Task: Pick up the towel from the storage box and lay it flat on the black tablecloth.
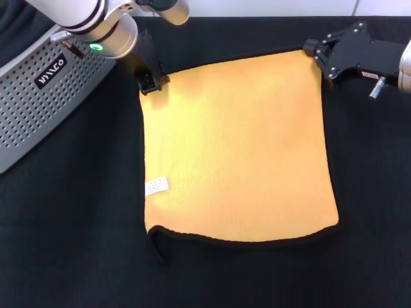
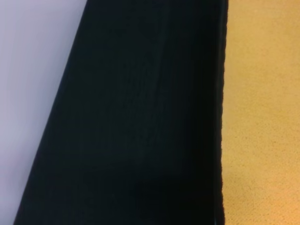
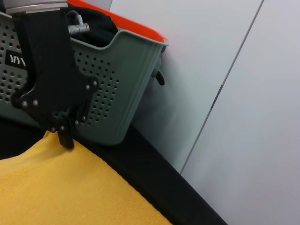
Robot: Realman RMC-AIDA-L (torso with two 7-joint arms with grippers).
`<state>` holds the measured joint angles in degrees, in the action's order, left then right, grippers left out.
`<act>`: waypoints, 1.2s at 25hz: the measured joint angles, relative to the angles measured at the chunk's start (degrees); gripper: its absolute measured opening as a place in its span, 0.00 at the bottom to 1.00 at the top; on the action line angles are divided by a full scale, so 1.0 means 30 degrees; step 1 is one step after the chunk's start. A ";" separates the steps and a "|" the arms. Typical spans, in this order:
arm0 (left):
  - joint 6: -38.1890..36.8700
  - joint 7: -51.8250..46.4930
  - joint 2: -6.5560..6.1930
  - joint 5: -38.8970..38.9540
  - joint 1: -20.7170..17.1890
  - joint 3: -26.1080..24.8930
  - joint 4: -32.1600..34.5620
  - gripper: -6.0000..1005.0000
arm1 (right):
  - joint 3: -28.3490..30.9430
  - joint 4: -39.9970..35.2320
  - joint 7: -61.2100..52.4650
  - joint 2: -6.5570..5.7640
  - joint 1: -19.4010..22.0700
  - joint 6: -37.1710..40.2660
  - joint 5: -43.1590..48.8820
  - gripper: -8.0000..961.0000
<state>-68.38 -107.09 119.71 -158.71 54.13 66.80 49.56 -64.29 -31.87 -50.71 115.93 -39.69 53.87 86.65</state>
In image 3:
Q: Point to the black tablecloth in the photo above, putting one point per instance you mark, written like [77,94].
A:
[164,182]

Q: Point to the grey perforated storage box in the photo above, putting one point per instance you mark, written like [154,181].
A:
[117,89]

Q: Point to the black curved hook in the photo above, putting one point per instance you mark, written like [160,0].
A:
[160,78]

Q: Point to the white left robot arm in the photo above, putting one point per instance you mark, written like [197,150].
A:
[35,4]

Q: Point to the grey yellow towel black trim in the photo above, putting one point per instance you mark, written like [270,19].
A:
[58,187]

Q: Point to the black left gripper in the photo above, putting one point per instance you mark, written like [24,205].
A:
[51,77]

